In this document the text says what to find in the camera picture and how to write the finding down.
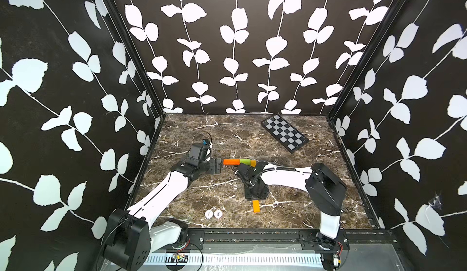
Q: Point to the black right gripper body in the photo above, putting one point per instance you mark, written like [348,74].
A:
[252,194]

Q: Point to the white perforated rail strip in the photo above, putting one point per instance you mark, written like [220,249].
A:
[301,260]

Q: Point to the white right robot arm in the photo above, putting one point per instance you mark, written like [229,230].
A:
[326,190]

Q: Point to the orange building block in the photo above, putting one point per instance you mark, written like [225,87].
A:
[231,162]
[256,206]

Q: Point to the round white sticker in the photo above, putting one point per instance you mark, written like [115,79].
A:
[209,214]

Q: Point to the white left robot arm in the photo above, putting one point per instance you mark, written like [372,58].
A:
[130,237]

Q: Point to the black white checkerboard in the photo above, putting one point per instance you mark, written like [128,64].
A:
[285,133]

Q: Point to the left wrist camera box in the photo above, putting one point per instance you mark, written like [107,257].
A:
[200,151]

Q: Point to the green building block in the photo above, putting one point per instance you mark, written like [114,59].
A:
[246,161]

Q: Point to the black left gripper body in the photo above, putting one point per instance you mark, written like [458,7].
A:
[209,166]

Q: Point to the hexagonal white sticker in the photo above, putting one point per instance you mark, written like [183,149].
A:
[218,214]

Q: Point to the black front frame rail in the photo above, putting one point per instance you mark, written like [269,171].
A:
[307,238]

